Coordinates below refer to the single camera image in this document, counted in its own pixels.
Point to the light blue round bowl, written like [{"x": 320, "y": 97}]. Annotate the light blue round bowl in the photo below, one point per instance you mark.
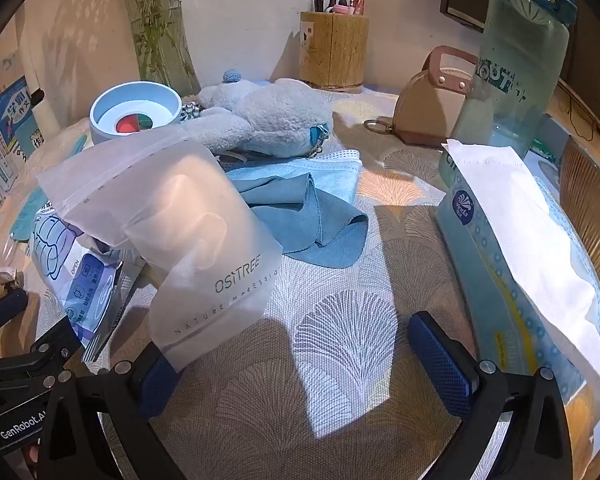
[{"x": 105, "y": 110}]

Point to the red round thing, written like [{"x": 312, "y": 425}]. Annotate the red round thing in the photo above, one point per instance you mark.
[{"x": 126, "y": 123}]

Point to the frosted zip bag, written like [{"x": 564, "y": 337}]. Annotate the frosted zip bag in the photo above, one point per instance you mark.
[{"x": 205, "y": 220}]

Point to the beige small handbag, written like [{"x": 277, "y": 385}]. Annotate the beige small handbag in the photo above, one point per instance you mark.
[{"x": 425, "y": 110}]

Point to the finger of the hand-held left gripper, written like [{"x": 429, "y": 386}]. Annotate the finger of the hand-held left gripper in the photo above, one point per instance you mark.
[
  {"x": 35, "y": 347},
  {"x": 9, "y": 304}
]

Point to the green flower bunch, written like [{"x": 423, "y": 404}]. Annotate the green flower bunch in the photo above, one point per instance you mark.
[{"x": 155, "y": 35}]

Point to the blue cloth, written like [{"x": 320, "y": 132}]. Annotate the blue cloth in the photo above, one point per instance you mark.
[{"x": 305, "y": 225}]

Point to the blue printed book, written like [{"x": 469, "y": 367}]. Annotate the blue printed book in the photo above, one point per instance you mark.
[{"x": 10, "y": 110}]

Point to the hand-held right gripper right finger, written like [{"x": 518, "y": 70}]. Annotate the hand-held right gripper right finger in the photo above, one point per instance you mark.
[{"x": 445, "y": 365}]

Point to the soft tissue pack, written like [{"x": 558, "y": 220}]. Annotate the soft tissue pack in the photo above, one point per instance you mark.
[{"x": 480, "y": 240}]

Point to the blue white wet wipes pack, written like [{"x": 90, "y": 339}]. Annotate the blue white wet wipes pack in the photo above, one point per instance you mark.
[{"x": 75, "y": 280}]

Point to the pink pen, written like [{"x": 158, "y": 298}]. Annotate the pink pen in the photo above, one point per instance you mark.
[{"x": 359, "y": 2}]

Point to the light blue face mask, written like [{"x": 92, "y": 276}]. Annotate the light blue face mask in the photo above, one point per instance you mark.
[{"x": 340, "y": 170}]

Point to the wooden pen holder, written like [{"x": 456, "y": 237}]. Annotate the wooden pen holder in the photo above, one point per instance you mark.
[{"x": 335, "y": 50}]

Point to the grey plush toy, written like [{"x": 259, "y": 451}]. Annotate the grey plush toy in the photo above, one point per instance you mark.
[{"x": 270, "y": 115}]

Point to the brown wicker chair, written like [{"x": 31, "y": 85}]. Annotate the brown wicker chair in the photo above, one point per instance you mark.
[{"x": 587, "y": 185}]

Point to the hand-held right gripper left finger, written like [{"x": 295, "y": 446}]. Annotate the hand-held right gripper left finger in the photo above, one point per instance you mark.
[{"x": 155, "y": 385}]

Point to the glass vase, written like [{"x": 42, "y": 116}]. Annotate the glass vase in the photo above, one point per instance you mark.
[{"x": 185, "y": 70}]

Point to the black white checked scrunchie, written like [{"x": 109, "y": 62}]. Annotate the black white checked scrunchie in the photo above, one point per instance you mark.
[{"x": 190, "y": 110}]

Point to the blue-green water bottle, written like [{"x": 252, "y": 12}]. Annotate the blue-green water bottle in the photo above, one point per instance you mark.
[{"x": 515, "y": 60}]

